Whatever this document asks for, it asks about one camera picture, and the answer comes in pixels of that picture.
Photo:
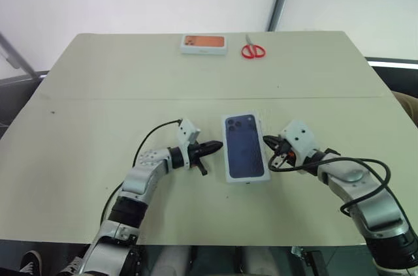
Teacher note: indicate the white phone box lid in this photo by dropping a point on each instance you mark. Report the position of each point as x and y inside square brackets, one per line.
[245, 148]

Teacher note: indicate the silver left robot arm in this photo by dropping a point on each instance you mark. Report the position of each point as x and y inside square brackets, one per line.
[140, 181]

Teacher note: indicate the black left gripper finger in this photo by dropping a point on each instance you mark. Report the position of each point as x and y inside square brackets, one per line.
[209, 152]
[211, 145]

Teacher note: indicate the tan brown object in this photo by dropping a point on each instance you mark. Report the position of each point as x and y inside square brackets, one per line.
[408, 106]

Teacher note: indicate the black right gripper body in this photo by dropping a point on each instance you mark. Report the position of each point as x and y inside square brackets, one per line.
[288, 153]

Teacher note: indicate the black white sneaker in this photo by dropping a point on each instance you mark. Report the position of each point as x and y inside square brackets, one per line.
[73, 267]
[31, 261]

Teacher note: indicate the orange printed phone box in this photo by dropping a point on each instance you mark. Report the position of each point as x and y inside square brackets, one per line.
[203, 44]

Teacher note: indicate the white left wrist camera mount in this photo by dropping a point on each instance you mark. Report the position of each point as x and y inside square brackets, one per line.
[187, 132]

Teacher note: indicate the grey metal frame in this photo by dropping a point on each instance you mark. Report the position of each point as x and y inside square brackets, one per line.
[16, 57]

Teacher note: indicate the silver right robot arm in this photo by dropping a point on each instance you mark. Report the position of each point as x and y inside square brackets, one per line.
[365, 197]

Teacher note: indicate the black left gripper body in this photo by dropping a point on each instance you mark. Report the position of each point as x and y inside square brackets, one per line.
[196, 158]

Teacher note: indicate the black desk with bright edge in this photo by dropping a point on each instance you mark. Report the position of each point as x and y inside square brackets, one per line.
[398, 73]

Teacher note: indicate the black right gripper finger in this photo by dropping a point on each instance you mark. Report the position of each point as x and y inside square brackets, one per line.
[277, 160]
[273, 142]

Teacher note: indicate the black table leg bracket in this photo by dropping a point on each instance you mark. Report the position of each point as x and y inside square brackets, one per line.
[310, 258]

